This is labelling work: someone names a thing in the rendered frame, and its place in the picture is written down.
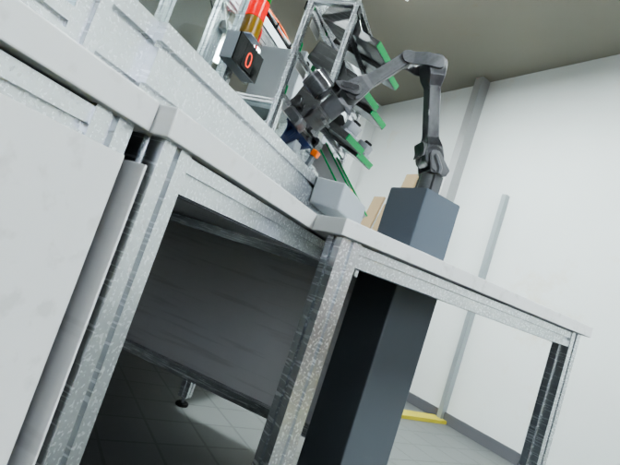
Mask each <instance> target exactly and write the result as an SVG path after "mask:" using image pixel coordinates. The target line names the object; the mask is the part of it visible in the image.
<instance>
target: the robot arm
mask: <svg viewBox="0 0 620 465"><path fill-rule="evenodd" d="M401 70H407V71H408V72H410V73H411V74H413V75H414V76H416V77H420V82H421V84H422V86H423V134H422V140H421V142H420V143H419V144H417V145H415V146H414V158H413V159H414V160H415V164H416V166H417V167H418V176H419V178H418V180H417V182H416V185H415V187H421V188H429V189H431V190H432V191H434V192H436V193H437V194H439V190H440V187H441V184H442V182H443V178H442V177H446V176H447V174H448V173H449V169H448V167H447V164H446V162H445V160H444V158H445V156H444V149H443V145H442V143H441V141H440V138H439V120H440V96H441V86H442V84H443V81H444V79H445V76H446V73H447V59H446V58H445V56H444V55H442V54H433V53H430V52H415V51H412V50H405V51H403V52H402V53H401V54H399V55H398V56H396V57H394V58H393V59H391V60H390V61H388V62H386V63H385V64H383V65H382V66H380V67H379V68H377V69H375V70H374V71H372V72H370V73H368V74H366V75H360V76H358V77H354V78H351V79H350V80H336V81H335V83H333V81H332V80H331V79H330V77H329V76H328V74H327V72H326V70H325V69H324V68H323V67H322V68H321V69H318V70H317V71H313V72H312V73H311V74H310V75H308V76H307V77H306V78H305V79H304V81H303V84H304V85H305V87H306V88H307V89H308V91H309V92H310V93H311V95H312V96H313V97H314V99H315V100H323V99H324V98H326V97H327V96H328V95H329V93H330V94H331V95H330V96H329V97H327V98H326V99H325V100H324V101H322V102H321V103H320V104H319V105H317V107H315V105H314V104H313V105H311V106H310V107H309V106H307V105H306V104H305V103H304V97H303V96H301V95H300V94H298V95H296V96H295V97H293V98H292V99H291V105H290V106H288V107H287V108H286V109H285V110H283V111H284V112H285V113H286V114H287V115H288V117H289V118H290V119H291V121H290V119H289V118H288V117H287V127H286V129H285V131H284V132H283V134H282V135H281V137H280V138H281V140H282V141H283V142H284V143H285V144H288V143H290V142H292V141H294V140H295V139H298V138H299V141H298V142H299V143H300V144H301V145H302V146H301V148H300V150H301V149H311V146H310V144H311V145H312V146H313V148H314V149H316V150H317V151H319V150H320V149H322V146H323V144H322V142H321V141H320V140H319V138H318V134H317V133H318V132H319V131H320V130H322V129H323V128H324V127H326V128H329V127H330V126H329V123H331V122H332V121H333V120H334V119H336V118H337V117H338V116H339V115H341V114H342V113H343V112H345V113H346V114H347V115H348V116H351V110H352V106H353V105H355V104H356V103H357V102H358V101H360V100H361V99H362V98H363V97H364V96H365V95H366V94H367V93H368V92H369V91H370V90H371V89H372V88H375V87H376V86H377V85H379V84H380V83H382V82H384V81H385V80H387V79H388V78H391V77H392V76H394V75H395V74H397V73H399V71H401Z"/></svg>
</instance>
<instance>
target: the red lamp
mask: <svg viewBox="0 0 620 465"><path fill-rule="evenodd" d="M268 9H269V2H268V1H267V0H250V1H249V4H248V7H247V9H246V11H245V14H248V13H250V14H254V15H256V16H258V17H259V18H261V19H262V21H263V24H264V21H265V18H266V15H267V13H268Z"/></svg>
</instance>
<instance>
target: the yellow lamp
mask: <svg viewBox="0 0 620 465"><path fill-rule="evenodd" d="M262 26H263V21H262V19H261V18H259V17H258V16H256V15H254V14H250V13H248V14H245V15H244V18H243V21H242V24H241V27H240V29H239V31H245V32H252V34H253V35H254V37H255V38H256V40H257V39H258V37H259V34H260V31H261V29H262Z"/></svg>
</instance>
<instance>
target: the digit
mask: <svg viewBox="0 0 620 465"><path fill-rule="evenodd" d="M256 55H257V52H256V51H255V49H254V48H253V47H252V45H251V44H250V43H248V45H247V48H246V50H245V53H244V58H243V60H242V63H241V66H242V67H243V68H244V70H245V71H246V72H247V73H248V74H249V75H250V72H251V70H252V67H253V64H254V62H255V59H256Z"/></svg>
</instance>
